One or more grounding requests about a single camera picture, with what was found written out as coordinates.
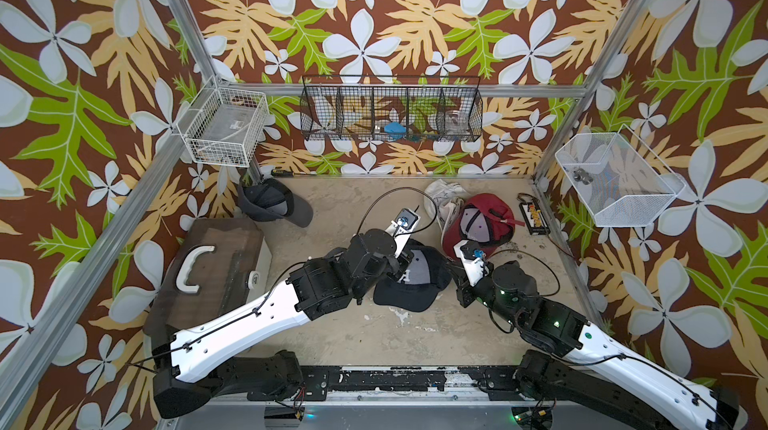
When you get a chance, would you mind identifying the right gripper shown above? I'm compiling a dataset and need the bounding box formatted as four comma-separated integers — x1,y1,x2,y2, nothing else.
442,260,523,330

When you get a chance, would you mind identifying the black baseball cap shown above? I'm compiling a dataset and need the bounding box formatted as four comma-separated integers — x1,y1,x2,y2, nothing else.
373,240,451,313

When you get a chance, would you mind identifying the maroon baseball cap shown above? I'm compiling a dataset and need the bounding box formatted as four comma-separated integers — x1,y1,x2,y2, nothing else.
441,193,524,260

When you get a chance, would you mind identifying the grey baseball cap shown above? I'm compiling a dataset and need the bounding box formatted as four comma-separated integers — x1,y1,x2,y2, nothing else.
237,178,314,228

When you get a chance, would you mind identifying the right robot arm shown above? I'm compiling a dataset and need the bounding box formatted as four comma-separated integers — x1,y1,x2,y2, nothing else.
448,259,739,429

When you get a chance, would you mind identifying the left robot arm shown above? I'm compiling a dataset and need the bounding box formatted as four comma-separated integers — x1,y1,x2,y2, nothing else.
149,228,410,419

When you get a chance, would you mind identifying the white baseball cap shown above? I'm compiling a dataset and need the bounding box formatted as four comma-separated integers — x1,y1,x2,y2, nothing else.
424,180,470,234

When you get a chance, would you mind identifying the black orange device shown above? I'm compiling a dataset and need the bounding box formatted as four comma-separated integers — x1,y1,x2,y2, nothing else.
519,200,550,236

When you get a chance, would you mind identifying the blue object in basket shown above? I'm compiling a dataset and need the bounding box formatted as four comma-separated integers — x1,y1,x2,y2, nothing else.
384,122,407,139

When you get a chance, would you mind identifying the small dark object in basket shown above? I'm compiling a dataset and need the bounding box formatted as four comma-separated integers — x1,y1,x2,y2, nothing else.
573,168,594,185

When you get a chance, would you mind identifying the white mesh basket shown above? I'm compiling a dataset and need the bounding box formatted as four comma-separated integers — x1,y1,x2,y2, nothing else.
555,125,686,228

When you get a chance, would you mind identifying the brown lidded storage box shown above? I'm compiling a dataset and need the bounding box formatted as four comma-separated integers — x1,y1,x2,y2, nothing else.
144,218,272,351

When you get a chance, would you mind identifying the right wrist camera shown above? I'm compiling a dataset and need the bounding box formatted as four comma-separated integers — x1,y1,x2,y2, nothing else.
454,240,490,287

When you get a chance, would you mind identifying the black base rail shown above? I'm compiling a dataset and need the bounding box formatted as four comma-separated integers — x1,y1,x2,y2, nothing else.
247,365,556,402

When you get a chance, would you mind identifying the black wire basket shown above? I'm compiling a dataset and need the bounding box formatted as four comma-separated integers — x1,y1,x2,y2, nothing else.
298,75,484,142

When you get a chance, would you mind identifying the white wire basket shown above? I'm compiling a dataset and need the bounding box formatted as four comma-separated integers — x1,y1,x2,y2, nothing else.
176,82,269,168

